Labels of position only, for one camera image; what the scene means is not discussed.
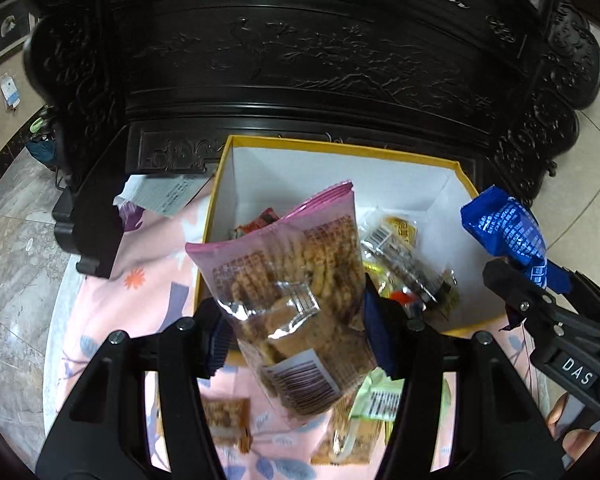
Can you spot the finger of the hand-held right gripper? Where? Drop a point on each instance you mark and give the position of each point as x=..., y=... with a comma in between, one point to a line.
x=530, y=300
x=597, y=305

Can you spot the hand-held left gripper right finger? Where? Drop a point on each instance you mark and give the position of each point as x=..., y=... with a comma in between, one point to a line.
x=382, y=340

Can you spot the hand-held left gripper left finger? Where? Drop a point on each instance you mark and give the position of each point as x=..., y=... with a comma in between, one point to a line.
x=217, y=345

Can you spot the small orange white packet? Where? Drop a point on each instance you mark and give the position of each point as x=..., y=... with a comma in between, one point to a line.
x=405, y=297

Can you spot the blue snack packet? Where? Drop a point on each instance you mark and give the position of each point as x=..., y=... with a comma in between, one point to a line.
x=505, y=230

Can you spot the long clear dark-ended packet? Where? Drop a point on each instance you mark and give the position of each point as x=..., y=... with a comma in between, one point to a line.
x=420, y=275

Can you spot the pink waffle cookie packet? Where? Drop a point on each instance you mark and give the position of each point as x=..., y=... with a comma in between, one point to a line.
x=290, y=270

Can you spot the orange cake packet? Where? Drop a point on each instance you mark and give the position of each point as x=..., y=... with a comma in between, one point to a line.
x=397, y=230

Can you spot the red snack packet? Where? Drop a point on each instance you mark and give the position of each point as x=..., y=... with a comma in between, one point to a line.
x=257, y=222

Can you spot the yellow cardboard box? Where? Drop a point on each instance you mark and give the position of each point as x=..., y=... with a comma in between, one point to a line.
x=330, y=175

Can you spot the person's right hand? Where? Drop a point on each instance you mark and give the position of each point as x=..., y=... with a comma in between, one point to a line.
x=575, y=435

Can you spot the light green snack packet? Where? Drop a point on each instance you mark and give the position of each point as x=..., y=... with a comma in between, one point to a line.
x=375, y=400

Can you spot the brown nut brittle packet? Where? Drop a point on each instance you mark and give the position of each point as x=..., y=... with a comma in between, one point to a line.
x=225, y=420

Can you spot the tan cracker packet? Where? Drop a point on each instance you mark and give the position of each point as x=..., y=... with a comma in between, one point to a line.
x=345, y=440

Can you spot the pink floral tablecloth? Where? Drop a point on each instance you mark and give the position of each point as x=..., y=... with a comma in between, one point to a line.
x=150, y=260

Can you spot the white paper sheet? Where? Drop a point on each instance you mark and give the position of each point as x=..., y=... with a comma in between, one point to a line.
x=165, y=195

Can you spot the dark blue bag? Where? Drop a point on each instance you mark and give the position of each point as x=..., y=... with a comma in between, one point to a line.
x=42, y=150

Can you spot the dark carved wooden furniture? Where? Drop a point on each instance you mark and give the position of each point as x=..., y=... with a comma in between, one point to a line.
x=305, y=85

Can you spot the green round item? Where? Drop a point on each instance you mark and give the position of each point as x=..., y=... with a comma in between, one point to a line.
x=38, y=125

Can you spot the black framed picture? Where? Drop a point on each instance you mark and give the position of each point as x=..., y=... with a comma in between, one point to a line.
x=5, y=30

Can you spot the white blue wall device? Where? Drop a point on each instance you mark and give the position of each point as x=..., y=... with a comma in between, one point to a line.
x=10, y=91

